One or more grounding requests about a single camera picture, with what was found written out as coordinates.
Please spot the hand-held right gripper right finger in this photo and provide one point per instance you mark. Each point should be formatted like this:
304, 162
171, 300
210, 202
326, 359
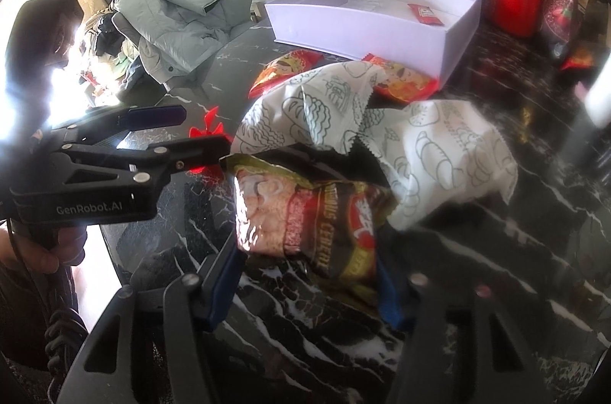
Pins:
391, 308

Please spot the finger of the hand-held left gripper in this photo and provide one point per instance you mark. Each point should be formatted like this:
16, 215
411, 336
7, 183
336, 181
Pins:
157, 117
200, 151

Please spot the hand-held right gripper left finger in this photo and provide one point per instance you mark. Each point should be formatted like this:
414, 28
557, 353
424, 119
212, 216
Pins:
226, 284

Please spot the red ribbon bow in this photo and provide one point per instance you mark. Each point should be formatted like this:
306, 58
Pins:
207, 129

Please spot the gold and red snack packet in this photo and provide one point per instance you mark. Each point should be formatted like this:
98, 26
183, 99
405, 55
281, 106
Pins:
310, 222

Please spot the white printed bread packet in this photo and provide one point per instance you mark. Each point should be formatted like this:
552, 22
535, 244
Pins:
444, 156
296, 108

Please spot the person's left hand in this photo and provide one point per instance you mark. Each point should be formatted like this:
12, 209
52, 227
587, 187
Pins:
33, 256

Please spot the pile of clothes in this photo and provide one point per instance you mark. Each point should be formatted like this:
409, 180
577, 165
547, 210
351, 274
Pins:
102, 31

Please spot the grey-green puffer jacket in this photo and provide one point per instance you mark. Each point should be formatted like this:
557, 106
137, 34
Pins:
181, 12

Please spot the red cartoon snack packet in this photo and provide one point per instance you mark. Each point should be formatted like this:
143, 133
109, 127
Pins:
405, 82
281, 70

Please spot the dark chair backrest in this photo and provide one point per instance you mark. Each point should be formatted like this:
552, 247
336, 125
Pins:
38, 31

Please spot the clear plastic wrapper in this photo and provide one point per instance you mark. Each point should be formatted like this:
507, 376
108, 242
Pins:
363, 0

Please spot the small red sauce packet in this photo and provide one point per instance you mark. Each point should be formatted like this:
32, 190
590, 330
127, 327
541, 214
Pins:
426, 13

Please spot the orange-red snack bag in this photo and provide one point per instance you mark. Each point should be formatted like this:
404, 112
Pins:
578, 59

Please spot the dark snack bag red circle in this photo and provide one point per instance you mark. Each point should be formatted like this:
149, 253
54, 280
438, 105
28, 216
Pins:
565, 3

